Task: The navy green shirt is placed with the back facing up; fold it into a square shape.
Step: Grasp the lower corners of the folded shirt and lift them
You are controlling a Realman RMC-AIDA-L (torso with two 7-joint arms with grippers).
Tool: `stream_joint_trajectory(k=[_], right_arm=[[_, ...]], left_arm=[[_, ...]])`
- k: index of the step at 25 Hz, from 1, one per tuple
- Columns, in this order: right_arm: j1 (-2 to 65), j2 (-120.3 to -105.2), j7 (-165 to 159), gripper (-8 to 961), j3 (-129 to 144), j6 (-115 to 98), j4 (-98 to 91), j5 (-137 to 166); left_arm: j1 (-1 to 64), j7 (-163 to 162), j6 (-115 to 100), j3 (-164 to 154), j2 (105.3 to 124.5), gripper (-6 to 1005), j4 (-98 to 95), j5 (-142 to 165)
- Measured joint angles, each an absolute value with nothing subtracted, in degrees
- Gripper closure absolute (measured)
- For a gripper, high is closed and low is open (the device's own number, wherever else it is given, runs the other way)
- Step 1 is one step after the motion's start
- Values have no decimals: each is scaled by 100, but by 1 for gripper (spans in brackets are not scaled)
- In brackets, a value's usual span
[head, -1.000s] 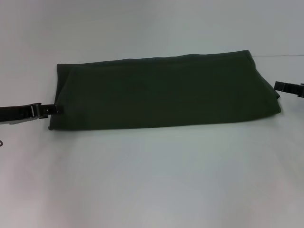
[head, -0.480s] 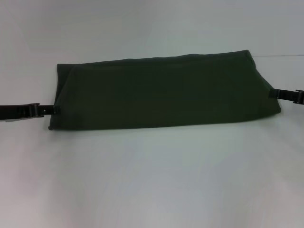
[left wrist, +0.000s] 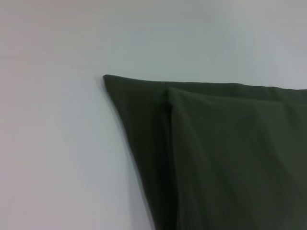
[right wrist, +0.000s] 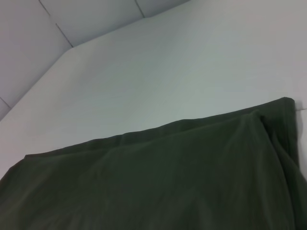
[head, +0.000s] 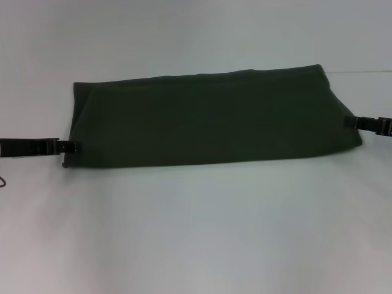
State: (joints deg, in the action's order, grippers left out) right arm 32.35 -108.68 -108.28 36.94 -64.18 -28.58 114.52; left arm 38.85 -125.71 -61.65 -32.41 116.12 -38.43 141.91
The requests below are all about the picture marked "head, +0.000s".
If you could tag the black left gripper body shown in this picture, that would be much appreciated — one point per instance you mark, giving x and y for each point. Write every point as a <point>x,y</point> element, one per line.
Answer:
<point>27,147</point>

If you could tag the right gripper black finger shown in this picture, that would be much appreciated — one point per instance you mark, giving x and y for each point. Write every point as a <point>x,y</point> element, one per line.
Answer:
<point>361,122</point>

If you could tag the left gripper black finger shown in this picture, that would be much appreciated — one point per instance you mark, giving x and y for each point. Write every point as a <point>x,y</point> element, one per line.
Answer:
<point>70,147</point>

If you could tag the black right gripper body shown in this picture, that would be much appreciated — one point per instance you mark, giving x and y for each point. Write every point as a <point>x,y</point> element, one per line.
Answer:
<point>385,125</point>

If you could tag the dark green shirt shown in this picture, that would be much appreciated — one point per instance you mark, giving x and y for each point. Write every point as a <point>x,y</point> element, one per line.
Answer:
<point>214,122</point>

